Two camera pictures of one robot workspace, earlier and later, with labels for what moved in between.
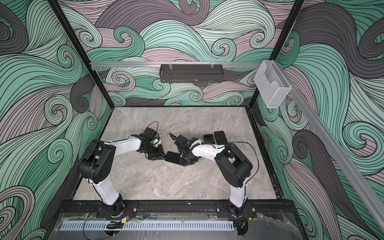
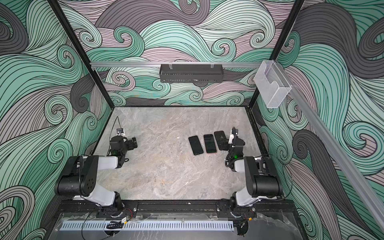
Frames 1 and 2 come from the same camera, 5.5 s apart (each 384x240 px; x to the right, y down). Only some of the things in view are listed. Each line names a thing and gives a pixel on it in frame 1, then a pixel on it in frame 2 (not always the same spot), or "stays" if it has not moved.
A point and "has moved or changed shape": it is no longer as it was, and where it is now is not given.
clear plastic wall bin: (273, 86) stays
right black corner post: (298, 4) stays
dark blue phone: (172, 157) has moved or changed shape
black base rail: (101, 209) stays
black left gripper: (159, 155) → (129, 143)
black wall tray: (191, 73) stays
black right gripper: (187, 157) → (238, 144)
